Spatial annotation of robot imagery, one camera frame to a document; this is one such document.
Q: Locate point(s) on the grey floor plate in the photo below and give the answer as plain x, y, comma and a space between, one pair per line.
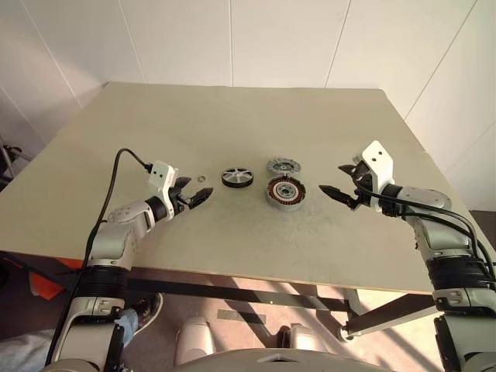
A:
240, 315

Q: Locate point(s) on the short black table frame bar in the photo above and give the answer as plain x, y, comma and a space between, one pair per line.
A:
387, 314

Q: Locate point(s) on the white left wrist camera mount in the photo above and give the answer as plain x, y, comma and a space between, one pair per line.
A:
160, 174

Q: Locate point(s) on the grey motor cover with circuit board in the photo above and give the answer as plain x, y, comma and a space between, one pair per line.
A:
283, 166

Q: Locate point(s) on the long black table frame bar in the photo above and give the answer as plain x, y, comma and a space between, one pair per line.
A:
232, 292

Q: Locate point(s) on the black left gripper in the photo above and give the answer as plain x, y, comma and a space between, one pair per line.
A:
181, 201

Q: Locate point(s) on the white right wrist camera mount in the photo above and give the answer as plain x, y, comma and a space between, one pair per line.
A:
377, 157

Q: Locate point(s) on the grey motor housing with copper windings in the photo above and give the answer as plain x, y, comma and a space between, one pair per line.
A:
286, 204

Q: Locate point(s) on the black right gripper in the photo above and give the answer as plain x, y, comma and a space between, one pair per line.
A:
364, 193

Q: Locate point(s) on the pale rounded robot cover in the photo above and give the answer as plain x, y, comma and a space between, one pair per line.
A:
195, 337
306, 337

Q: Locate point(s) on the dark patterned shoe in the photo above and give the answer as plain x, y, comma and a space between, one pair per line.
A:
149, 310

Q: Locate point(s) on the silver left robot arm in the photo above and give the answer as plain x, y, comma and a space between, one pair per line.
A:
116, 240

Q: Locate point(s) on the orange object under table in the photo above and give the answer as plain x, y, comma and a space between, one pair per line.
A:
46, 284

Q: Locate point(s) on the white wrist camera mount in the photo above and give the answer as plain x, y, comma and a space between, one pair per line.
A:
377, 157
160, 174

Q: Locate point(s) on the silver metal spoked wheel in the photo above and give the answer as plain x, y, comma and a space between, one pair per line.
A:
232, 176

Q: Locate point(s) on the dark metal cart frame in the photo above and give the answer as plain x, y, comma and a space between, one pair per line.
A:
9, 159

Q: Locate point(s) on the blue jeans leg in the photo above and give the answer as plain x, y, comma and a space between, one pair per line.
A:
126, 323

